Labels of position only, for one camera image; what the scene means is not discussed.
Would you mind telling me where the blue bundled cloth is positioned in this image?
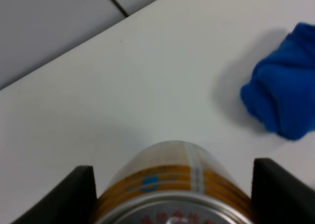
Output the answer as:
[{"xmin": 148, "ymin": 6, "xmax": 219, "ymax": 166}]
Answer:
[{"xmin": 240, "ymin": 23, "xmax": 315, "ymax": 140}]

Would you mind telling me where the gold Red Bull can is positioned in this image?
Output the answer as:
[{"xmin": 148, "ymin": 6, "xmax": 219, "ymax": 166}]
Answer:
[{"xmin": 94, "ymin": 141, "xmax": 255, "ymax": 224}]

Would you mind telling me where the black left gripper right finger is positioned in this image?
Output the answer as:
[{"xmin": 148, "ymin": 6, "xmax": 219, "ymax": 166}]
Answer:
[{"xmin": 251, "ymin": 158, "xmax": 315, "ymax": 224}]

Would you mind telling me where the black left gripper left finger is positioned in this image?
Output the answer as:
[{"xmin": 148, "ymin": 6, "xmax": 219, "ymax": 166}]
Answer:
[{"xmin": 14, "ymin": 165, "xmax": 96, "ymax": 224}]

